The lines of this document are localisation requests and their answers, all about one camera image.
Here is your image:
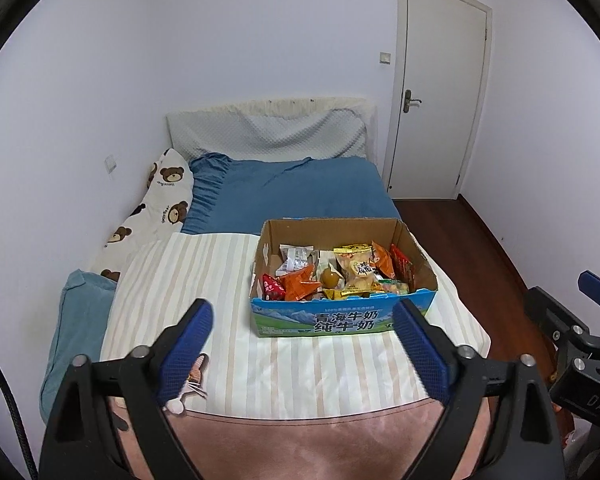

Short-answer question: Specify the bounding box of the striped cream blanket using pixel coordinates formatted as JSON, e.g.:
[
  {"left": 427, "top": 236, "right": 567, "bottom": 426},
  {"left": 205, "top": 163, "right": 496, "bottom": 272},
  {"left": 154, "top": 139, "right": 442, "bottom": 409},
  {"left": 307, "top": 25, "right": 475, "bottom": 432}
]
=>
[{"left": 100, "top": 232, "right": 492, "bottom": 416}]

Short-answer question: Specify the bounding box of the blue blanket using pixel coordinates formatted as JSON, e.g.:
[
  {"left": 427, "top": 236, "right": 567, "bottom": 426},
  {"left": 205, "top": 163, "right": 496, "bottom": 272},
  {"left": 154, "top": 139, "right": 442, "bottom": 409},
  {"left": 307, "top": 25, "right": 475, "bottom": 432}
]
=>
[{"left": 181, "top": 154, "right": 403, "bottom": 236}]

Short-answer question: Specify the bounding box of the bear print pillow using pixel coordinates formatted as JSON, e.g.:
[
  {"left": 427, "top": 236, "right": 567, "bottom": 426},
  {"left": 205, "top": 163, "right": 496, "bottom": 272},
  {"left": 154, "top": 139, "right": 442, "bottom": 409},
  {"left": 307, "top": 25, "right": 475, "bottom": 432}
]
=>
[{"left": 90, "top": 148, "right": 196, "bottom": 283}]

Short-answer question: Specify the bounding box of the white quilted headboard cushion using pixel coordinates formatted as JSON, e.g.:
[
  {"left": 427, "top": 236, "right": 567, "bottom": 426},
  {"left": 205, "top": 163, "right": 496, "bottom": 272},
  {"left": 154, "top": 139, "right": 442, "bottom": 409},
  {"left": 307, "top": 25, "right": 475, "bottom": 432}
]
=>
[{"left": 166, "top": 97, "right": 378, "bottom": 163}]

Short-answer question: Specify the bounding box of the cream snack packet yellow top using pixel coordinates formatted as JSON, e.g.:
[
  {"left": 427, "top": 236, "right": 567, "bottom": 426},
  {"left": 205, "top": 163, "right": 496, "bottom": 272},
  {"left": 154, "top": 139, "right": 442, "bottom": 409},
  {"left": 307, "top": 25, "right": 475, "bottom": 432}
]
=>
[{"left": 333, "top": 243, "right": 381, "bottom": 286}]

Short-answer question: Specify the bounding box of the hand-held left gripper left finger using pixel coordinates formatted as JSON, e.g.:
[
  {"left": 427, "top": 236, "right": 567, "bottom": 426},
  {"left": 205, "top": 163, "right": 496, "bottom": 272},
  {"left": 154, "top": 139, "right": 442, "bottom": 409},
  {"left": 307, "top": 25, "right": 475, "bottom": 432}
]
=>
[{"left": 40, "top": 298, "right": 215, "bottom": 480}]

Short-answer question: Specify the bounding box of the white door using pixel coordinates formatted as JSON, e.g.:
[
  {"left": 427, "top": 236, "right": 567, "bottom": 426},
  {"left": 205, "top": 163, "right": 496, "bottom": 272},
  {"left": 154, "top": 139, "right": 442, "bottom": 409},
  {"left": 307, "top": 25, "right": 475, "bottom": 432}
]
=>
[{"left": 385, "top": 0, "right": 493, "bottom": 201}]

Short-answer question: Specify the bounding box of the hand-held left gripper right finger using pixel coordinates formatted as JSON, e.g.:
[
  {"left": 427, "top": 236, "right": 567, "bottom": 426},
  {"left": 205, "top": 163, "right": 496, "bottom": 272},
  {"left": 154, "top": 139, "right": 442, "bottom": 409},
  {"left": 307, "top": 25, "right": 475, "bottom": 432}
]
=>
[{"left": 392, "top": 298, "right": 566, "bottom": 480}]

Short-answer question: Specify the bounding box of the red striped snack packet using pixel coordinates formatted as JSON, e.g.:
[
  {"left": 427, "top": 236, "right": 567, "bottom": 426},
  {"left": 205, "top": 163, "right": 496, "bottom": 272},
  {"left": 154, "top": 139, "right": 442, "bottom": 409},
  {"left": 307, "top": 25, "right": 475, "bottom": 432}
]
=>
[{"left": 390, "top": 244, "right": 416, "bottom": 291}]

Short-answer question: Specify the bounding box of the black cable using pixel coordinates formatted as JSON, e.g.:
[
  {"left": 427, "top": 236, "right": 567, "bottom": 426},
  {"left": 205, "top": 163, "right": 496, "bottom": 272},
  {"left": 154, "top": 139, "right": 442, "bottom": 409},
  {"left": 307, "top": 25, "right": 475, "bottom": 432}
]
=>
[{"left": 0, "top": 335, "right": 38, "bottom": 480}]

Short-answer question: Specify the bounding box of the small orange snack packet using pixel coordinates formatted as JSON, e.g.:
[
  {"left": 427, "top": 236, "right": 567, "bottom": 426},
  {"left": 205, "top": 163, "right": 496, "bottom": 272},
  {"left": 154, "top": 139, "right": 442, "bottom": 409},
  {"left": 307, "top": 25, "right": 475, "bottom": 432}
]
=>
[{"left": 371, "top": 241, "right": 397, "bottom": 279}]

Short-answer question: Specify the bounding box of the white printed snack packet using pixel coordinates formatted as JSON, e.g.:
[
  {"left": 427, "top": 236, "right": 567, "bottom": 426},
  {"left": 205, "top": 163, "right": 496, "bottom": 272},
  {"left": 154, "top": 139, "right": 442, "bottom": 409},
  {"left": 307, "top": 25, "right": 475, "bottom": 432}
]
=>
[{"left": 278, "top": 244, "right": 316, "bottom": 276}]

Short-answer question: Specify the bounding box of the teal cushion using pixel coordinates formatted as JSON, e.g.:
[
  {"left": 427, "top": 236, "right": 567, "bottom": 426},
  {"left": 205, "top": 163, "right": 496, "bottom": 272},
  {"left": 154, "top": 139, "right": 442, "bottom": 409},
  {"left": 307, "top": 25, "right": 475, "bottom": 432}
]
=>
[{"left": 40, "top": 269, "right": 118, "bottom": 421}]

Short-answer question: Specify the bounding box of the small red snack packet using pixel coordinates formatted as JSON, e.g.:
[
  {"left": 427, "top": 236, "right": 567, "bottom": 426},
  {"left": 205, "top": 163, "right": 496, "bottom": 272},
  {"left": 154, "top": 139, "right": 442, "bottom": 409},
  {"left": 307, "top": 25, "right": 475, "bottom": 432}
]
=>
[{"left": 261, "top": 273, "right": 287, "bottom": 302}]

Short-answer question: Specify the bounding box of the yellow wrapper packet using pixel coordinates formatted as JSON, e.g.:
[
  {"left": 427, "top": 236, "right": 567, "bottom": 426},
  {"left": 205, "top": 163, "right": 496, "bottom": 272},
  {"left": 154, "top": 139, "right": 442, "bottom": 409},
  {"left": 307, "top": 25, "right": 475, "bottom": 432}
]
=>
[{"left": 325, "top": 282, "right": 376, "bottom": 301}]

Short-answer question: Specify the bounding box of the colourful candy bag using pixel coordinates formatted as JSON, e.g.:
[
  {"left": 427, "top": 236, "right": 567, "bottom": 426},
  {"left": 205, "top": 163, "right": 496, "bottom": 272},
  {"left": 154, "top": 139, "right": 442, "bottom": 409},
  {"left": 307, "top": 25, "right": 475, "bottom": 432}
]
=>
[{"left": 375, "top": 280, "right": 411, "bottom": 296}]

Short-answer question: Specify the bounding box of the cardboard box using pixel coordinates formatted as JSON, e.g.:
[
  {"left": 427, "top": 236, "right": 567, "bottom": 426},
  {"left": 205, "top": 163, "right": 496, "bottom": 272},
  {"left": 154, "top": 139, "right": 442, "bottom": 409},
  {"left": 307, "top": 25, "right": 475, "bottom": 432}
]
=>
[{"left": 250, "top": 217, "right": 439, "bottom": 338}]

